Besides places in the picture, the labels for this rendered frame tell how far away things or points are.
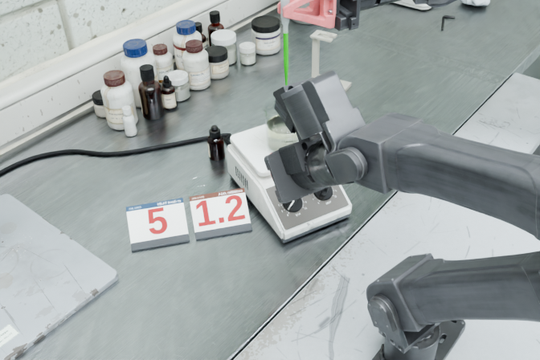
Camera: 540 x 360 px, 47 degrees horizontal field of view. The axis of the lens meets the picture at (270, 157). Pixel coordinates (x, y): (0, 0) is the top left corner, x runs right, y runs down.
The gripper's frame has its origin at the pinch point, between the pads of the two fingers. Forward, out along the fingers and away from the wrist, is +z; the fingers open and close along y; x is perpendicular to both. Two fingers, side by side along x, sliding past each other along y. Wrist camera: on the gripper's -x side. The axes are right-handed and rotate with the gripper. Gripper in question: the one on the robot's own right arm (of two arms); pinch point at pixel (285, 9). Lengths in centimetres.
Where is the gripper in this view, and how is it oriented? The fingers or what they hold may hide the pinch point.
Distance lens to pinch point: 89.1
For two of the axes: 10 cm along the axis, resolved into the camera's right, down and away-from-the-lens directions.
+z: -8.8, 3.0, -3.6
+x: 0.2, 7.9, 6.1
